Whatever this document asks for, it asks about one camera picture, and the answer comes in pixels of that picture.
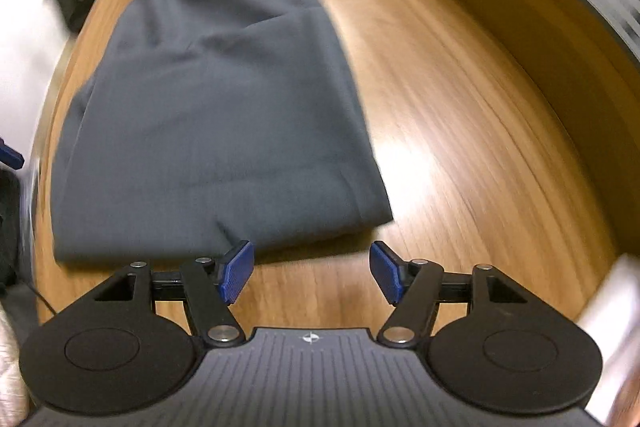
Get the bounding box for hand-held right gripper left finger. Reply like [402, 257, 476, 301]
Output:
[94, 239, 256, 349]

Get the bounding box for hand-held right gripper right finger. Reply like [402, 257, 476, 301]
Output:
[368, 240, 529, 350]

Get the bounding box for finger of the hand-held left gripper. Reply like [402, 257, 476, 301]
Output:
[0, 138, 25, 170]

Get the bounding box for grey pants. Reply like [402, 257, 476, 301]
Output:
[50, 0, 394, 265]

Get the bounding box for dark cloth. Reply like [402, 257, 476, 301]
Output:
[0, 172, 33, 288]

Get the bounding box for wooden partition panel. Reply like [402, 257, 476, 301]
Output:
[330, 0, 640, 253]

